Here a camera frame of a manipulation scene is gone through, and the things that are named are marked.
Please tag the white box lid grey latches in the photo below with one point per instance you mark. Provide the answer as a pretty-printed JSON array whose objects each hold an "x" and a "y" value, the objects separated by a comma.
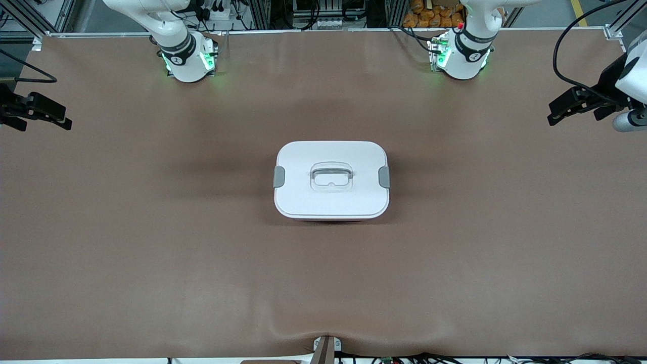
[{"x": 303, "y": 197}]

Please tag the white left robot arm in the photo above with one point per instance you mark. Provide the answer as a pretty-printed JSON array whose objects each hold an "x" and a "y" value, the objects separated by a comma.
[{"x": 467, "y": 50}]

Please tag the white power strip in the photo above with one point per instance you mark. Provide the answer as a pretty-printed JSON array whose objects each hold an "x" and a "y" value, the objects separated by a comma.
[{"x": 217, "y": 14}]

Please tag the pink translucent plastic box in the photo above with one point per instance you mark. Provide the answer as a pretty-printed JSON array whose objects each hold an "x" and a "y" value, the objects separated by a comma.
[{"x": 331, "y": 220}]

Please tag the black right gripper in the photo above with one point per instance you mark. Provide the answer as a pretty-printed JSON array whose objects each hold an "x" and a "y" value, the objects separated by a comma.
[{"x": 5, "y": 102}]

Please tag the aluminium frame post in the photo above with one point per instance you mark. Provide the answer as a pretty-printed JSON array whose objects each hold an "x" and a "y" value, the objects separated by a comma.
[
  {"x": 258, "y": 12},
  {"x": 394, "y": 12}
]

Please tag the white connector strip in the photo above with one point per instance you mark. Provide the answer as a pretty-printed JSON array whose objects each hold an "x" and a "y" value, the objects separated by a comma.
[{"x": 331, "y": 24}]

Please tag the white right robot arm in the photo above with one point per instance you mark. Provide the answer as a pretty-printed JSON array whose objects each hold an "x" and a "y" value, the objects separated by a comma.
[{"x": 177, "y": 55}]

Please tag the orange snack bags pile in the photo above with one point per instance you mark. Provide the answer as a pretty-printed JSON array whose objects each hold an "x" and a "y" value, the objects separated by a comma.
[{"x": 429, "y": 15}]

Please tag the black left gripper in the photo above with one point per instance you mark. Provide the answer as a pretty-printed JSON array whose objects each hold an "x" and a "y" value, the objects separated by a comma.
[{"x": 608, "y": 82}]

